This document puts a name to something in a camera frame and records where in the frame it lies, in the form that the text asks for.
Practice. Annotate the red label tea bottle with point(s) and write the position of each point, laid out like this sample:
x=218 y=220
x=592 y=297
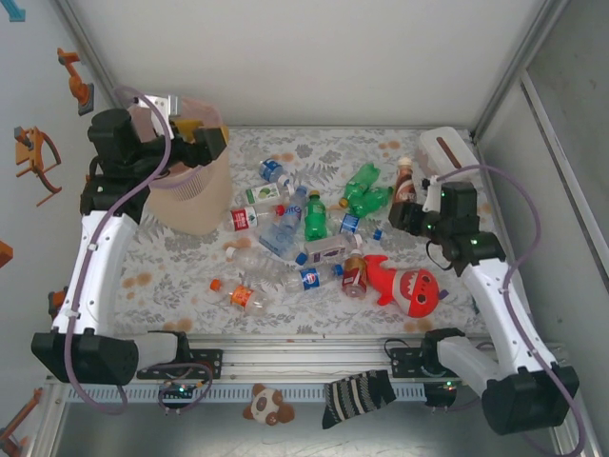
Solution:
x=354 y=276

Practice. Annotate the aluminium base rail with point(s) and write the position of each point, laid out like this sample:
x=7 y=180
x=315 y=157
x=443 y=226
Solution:
x=309 y=357

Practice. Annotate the brown white panda plush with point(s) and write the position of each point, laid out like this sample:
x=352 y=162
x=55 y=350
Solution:
x=264 y=404

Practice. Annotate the intact green Sprite bottle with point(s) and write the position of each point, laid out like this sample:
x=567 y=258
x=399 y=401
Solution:
x=316 y=219

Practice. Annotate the red shark plush toy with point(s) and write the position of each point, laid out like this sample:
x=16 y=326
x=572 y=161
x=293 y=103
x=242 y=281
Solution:
x=409 y=288

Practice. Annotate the black controller board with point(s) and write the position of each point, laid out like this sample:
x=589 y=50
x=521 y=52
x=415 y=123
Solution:
x=178 y=389
x=440 y=392

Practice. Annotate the orange wall model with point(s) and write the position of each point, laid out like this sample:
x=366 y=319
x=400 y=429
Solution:
x=24 y=152
x=4 y=252
x=54 y=297
x=76 y=85
x=35 y=394

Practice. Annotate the small blue label water bottle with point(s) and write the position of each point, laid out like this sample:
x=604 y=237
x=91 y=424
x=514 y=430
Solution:
x=270 y=167
x=350 y=223

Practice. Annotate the red label clear bottle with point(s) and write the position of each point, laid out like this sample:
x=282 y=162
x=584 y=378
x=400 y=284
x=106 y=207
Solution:
x=245 y=219

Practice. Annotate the blue wall model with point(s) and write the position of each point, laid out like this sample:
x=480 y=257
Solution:
x=16 y=12

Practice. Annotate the clear Pepsi bottle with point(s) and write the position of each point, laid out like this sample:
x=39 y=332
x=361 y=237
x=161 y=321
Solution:
x=309 y=278

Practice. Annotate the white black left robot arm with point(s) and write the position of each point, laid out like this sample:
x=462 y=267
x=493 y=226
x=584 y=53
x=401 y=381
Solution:
x=95 y=276

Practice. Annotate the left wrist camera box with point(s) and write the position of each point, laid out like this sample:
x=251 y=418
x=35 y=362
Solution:
x=159 y=105

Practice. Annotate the clear bottle light blue cap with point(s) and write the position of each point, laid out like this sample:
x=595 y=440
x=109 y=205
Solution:
x=295 y=209

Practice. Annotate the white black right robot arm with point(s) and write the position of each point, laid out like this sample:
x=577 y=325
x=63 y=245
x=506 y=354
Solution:
x=504 y=314

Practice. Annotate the orange label orange cap bottle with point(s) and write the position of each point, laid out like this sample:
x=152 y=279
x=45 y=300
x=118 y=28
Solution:
x=242 y=297

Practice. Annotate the black white striped sock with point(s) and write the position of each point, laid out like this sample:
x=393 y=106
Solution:
x=357 y=395

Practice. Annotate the white pink tissue box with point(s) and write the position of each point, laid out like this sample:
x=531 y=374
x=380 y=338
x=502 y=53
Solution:
x=433 y=143

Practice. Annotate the square purple label bottle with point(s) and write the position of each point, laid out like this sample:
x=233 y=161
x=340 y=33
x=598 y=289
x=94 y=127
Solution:
x=328 y=250

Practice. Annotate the beige ribbed plastic bin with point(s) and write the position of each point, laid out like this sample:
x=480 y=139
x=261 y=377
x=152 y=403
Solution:
x=200 y=204

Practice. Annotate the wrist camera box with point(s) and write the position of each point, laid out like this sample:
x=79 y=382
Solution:
x=159 y=105
x=430 y=195

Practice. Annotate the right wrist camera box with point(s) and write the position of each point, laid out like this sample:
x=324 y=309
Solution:
x=430 y=195

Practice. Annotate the crushed green plastic bottle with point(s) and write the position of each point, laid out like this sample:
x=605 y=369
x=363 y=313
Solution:
x=364 y=178
x=376 y=200

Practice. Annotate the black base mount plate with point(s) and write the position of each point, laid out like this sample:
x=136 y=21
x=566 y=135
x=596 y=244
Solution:
x=209 y=364
x=404 y=364

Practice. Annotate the aluminium frame post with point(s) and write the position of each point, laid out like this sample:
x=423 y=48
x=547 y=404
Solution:
x=82 y=33
x=517 y=66

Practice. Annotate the clear bottle white cap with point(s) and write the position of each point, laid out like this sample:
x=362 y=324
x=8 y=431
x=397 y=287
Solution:
x=257 y=262

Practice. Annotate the small lime label bottle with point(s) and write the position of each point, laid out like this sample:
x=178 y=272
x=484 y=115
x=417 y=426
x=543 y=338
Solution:
x=264 y=194

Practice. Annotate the brown coffee drink bottle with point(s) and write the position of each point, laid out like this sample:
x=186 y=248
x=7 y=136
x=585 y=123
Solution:
x=406 y=188

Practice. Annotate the floral grey tablecloth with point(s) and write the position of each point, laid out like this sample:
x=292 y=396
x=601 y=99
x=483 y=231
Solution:
x=190 y=285

